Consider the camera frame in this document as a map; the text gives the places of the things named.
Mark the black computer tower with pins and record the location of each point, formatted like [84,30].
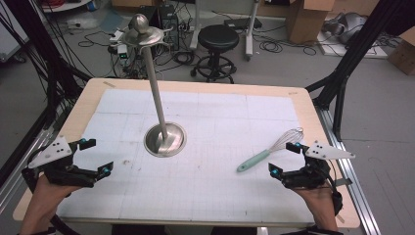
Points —
[169,26]

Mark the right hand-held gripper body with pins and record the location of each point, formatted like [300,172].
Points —
[310,176]

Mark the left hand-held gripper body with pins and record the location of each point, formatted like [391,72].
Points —
[52,151]

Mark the small cardboard box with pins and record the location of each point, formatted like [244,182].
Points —
[404,52]

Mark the flat black device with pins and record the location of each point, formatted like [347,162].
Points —
[243,23]

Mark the large cardboard box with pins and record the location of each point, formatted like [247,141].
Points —
[306,19]

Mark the black metal frame post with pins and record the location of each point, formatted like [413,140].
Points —
[32,39]
[355,52]

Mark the metal utensil hanging stand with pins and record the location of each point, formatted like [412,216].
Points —
[156,98]

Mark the white stand leg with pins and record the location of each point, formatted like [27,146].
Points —
[251,29]
[195,23]

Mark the grey rounded device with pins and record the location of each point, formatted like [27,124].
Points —
[345,27]

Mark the person's left hand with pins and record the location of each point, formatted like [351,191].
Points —
[49,196]

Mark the wooden table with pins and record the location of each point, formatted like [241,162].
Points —
[84,98]

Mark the person's right hand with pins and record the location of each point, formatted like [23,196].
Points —
[316,200]

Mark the white grid mat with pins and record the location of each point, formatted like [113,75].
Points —
[202,182]

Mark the white power strip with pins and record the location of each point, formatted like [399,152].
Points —
[116,36]

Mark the black round stool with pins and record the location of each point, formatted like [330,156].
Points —
[218,37]

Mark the aluminium rail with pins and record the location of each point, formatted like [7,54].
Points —
[355,182]
[19,169]

